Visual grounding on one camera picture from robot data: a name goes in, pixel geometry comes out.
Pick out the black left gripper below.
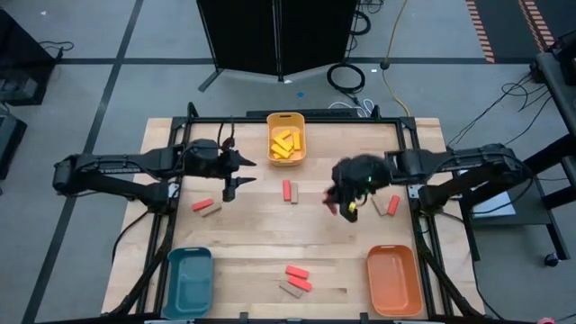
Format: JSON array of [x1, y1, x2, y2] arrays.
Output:
[[204, 142, 257, 203]]

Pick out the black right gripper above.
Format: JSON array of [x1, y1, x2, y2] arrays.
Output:
[[323, 155, 392, 224]]

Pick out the yellow plastic bin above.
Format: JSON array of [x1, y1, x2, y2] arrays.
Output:
[[265, 112, 308, 167]]

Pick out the orange plastic bin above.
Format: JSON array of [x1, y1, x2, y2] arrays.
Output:
[[366, 244, 425, 319]]

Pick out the black power strip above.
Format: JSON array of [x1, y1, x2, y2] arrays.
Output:
[[246, 109, 361, 119]]

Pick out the teal plastic bin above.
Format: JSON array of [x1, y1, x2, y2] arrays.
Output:
[[161, 246, 214, 320]]

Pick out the black folding divider panel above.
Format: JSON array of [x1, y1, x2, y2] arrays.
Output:
[[196, 0, 360, 94]]

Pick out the white paper sheet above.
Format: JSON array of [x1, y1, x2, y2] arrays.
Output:
[[472, 191, 518, 220]]

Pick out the black cart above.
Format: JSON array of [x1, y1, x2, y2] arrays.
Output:
[[449, 132, 576, 267]]

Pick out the black case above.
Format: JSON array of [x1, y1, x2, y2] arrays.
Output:
[[0, 112, 28, 181]]

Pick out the gray device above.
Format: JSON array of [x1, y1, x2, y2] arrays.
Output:
[[0, 76, 40, 103]]

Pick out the black mat orange-striped edges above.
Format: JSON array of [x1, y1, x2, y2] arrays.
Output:
[[465, 0, 559, 64]]

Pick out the black desk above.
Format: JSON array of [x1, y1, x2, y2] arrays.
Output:
[[0, 8, 58, 107]]

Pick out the gray workbench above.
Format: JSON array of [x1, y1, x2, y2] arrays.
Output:
[[530, 29, 576, 136]]

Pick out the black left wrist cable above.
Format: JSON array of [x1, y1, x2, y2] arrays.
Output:
[[217, 120, 238, 152]]

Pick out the black metal table frame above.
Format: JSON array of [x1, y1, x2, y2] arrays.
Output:
[[101, 102, 487, 324]]

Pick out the white cable bundle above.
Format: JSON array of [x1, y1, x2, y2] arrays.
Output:
[[328, 98, 375, 117]]

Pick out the black floor cable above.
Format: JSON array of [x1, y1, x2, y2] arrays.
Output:
[[38, 40, 76, 62], [111, 210, 152, 265], [447, 71, 541, 149], [470, 260, 505, 321], [501, 80, 555, 148]]

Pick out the black coiled cable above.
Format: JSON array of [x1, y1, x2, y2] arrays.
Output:
[[349, 8, 373, 37], [326, 62, 366, 95]]

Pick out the yellow power cord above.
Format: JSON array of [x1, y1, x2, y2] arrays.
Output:
[[381, 0, 411, 117]]

